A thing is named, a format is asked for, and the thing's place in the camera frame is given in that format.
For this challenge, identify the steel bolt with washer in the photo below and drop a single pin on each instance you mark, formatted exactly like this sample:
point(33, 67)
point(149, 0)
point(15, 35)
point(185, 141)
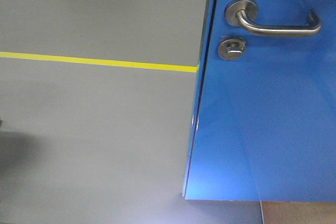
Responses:
point(231, 47)

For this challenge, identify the steel door lever handle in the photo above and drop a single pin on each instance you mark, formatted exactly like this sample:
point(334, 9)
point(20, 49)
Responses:
point(270, 23)

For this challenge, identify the blue door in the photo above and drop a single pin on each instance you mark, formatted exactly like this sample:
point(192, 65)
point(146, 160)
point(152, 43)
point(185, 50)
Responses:
point(263, 126)

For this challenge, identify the brown wooden platform right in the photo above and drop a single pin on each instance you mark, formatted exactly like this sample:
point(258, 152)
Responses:
point(297, 212)

